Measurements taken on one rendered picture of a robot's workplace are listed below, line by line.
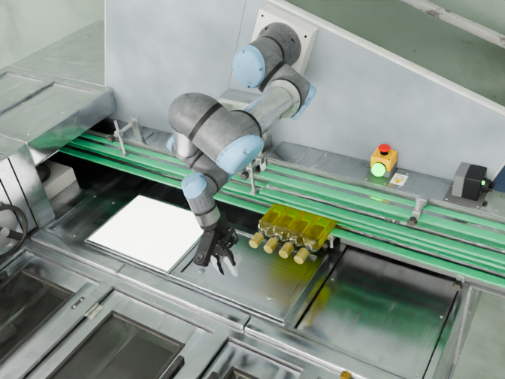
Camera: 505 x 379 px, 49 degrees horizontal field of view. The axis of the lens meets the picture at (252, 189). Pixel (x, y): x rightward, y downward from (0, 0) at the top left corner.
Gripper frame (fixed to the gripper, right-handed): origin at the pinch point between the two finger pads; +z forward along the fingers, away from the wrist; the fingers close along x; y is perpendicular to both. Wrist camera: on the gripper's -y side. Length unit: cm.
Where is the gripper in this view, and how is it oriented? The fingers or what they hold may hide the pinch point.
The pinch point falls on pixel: (227, 274)
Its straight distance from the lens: 179.9
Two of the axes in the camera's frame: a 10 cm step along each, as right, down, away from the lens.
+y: 5.1, -5.5, 6.6
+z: 3.1, 8.3, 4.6
